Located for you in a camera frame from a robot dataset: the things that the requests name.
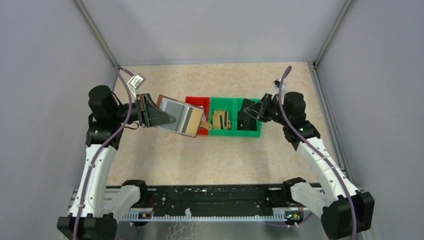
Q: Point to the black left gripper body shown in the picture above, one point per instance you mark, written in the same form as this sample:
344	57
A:
147	107

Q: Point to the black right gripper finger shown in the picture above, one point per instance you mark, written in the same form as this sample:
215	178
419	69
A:
258	116
257	106

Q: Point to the green bin with black cards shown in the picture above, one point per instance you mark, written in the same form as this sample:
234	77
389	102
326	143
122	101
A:
246	133

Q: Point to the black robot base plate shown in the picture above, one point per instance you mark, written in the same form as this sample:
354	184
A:
215	198

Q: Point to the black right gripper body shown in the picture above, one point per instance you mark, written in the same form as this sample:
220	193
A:
274	111

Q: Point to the silver card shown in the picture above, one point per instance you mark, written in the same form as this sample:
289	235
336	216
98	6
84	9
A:
176	110

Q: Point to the gold credit card stack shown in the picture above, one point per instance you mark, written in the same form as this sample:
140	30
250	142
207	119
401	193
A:
221	120

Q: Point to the green bin with gold cards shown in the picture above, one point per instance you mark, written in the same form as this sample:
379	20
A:
222	103

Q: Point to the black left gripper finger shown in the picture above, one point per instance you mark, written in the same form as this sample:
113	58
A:
160	118
149	106

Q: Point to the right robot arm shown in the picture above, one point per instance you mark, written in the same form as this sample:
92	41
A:
342	208

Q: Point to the brown leather card holder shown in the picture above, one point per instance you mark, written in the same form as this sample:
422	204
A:
204	125

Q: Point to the red plastic bin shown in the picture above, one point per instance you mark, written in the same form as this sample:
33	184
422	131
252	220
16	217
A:
200	101

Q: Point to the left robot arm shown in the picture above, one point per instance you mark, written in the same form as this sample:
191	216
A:
90	217

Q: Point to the black VIP card stack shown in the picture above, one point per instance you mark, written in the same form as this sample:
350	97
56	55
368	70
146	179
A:
245	124

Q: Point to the aluminium frame rail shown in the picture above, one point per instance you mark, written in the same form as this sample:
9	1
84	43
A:
218	212

